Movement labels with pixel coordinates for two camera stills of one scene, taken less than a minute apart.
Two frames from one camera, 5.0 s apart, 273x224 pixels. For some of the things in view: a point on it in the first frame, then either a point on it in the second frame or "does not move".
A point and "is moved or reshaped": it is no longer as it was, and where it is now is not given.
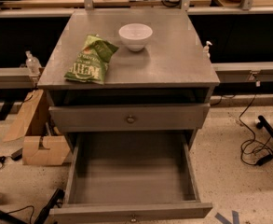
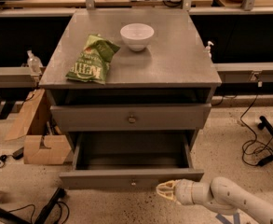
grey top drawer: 127,118 does not move
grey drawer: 125,177 is moved or reshaped
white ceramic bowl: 135,35 does not move
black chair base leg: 265,123 does not move
